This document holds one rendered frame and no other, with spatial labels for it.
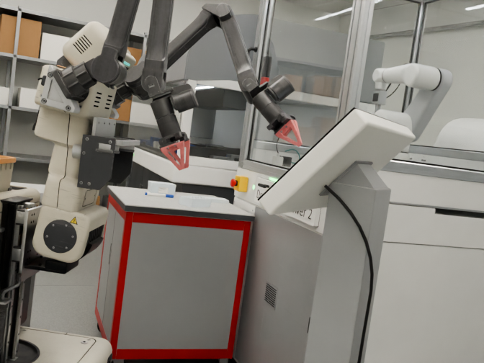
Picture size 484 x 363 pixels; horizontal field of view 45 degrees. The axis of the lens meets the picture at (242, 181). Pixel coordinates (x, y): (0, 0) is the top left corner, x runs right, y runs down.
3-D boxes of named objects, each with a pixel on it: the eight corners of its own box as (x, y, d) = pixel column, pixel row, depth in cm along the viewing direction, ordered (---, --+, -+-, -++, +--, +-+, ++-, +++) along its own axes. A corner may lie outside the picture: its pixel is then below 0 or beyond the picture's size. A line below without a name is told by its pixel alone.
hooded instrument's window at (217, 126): (175, 163, 319) (185, 80, 315) (126, 143, 485) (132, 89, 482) (355, 184, 358) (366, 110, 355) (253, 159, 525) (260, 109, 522)
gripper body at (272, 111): (297, 119, 179) (282, 102, 181) (284, 117, 170) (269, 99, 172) (282, 134, 181) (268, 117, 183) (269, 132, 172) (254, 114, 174)
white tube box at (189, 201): (191, 207, 258) (192, 199, 258) (178, 204, 263) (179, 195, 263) (209, 207, 268) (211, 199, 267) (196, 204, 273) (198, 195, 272)
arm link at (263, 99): (251, 104, 182) (248, 96, 176) (268, 91, 182) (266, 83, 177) (264, 119, 180) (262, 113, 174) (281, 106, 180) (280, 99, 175)
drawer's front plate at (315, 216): (313, 226, 207) (317, 196, 207) (281, 212, 235) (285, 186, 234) (317, 227, 208) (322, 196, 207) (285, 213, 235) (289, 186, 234)
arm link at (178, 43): (220, 14, 217) (209, -7, 209) (243, 26, 209) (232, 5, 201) (133, 95, 210) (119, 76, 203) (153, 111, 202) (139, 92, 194)
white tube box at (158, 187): (150, 192, 291) (151, 182, 291) (147, 190, 299) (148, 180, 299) (174, 194, 296) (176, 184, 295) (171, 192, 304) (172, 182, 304)
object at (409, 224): (329, 237, 200) (335, 195, 199) (233, 195, 295) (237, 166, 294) (538, 253, 233) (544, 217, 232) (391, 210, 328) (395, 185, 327)
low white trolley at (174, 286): (104, 381, 246) (124, 204, 240) (90, 328, 304) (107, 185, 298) (232, 378, 266) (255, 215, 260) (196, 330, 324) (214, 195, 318)
